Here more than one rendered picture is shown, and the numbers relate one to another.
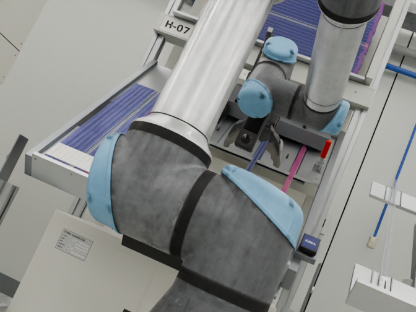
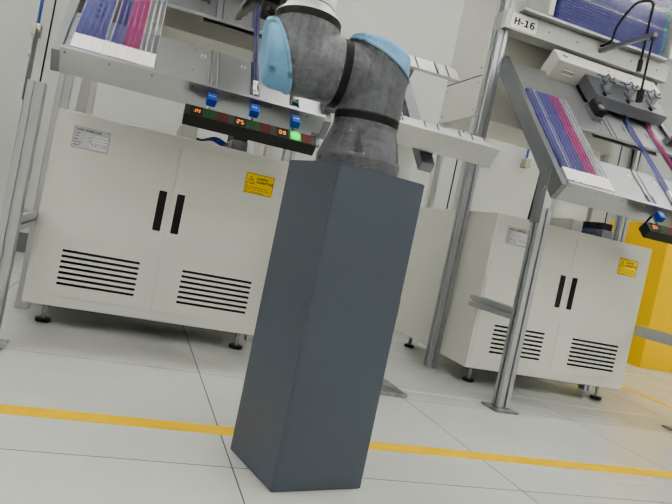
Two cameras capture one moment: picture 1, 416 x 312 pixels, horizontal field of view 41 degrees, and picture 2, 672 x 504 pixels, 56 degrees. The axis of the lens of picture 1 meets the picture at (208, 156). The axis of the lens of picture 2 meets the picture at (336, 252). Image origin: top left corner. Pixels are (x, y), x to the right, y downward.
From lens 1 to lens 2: 0.62 m
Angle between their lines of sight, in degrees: 31
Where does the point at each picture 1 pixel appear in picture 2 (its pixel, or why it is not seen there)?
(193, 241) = (353, 89)
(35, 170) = (64, 64)
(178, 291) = (348, 124)
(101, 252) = (122, 143)
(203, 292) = (368, 120)
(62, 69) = not seen: outside the picture
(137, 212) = (312, 74)
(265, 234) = (398, 77)
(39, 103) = not seen: outside the picture
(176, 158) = (329, 31)
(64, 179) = (101, 69)
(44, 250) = (59, 151)
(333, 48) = not seen: outside the picture
